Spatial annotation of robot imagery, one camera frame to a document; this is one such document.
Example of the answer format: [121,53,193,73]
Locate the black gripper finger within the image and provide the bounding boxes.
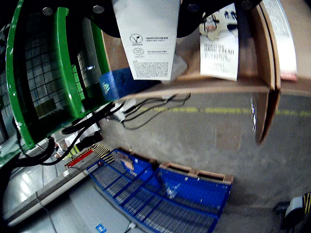
[36,0,121,39]
[176,0,263,38]

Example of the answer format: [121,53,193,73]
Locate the long white printed carton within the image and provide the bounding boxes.
[111,0,181,81]

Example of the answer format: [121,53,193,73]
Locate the divided cardboard box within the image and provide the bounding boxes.
[102,0,311,145]

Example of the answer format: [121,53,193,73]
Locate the white hand cream carton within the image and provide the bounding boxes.
[199,4,240,82]

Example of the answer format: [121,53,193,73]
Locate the dark blue carton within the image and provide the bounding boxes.
[76,17,146,104]

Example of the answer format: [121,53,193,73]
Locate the green metal cabinet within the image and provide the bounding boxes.
[0,0,117,168]

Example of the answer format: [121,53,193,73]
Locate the white power adapter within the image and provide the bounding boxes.
[113,99,137,121]

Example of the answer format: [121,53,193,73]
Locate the slim red white carton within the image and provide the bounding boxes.
[261,0,298,82]

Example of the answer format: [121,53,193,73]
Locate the red hazard striped bar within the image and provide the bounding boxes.
[64,144,115,170]

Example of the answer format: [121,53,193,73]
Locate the wooden pallet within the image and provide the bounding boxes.
[116,147,234,185]

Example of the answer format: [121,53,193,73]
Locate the grey machine hazard stripes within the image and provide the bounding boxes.
[273,192,311,233]

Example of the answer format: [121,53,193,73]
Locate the thin black floor cables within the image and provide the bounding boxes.
[106,93,191,131]

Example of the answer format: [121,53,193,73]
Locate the thick black cabinet cables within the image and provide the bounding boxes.
[13,101,117,167]

